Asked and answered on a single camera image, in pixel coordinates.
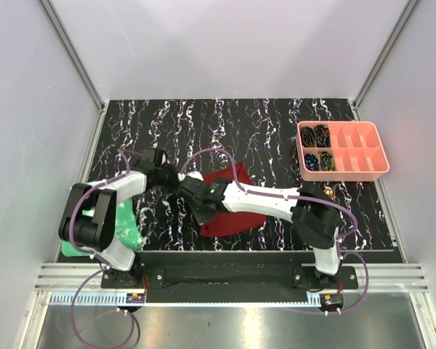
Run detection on red cloth napkin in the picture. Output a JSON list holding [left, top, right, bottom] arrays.
[[201, 163, 267, 238]]

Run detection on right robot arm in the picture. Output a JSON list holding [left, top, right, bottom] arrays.
[[177, 172, 342, 289]]

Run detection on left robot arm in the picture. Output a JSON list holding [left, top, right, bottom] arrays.
[[58, 148, 179, 288]]

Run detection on green white cloth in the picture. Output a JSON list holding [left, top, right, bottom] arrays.
[[61, 199, 144, 257]]

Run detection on gold spoon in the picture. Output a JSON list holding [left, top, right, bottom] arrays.
[[323, 184, 337, 201]]

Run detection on pink compartment tray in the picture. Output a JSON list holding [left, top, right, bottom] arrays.
[[296, 121, 389, 182]]

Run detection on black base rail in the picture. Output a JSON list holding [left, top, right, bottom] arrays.
[[101, 251, 359, 306]]

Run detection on black orange hair ties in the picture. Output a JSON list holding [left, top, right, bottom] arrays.
[[299, 126, 316, 147]]

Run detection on yellow blue hair ties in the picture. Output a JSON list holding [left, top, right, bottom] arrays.
[[318, 151, 335, 171]]

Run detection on black red hair ties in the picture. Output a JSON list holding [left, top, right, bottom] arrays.
[[314, 124, 331, 147]]

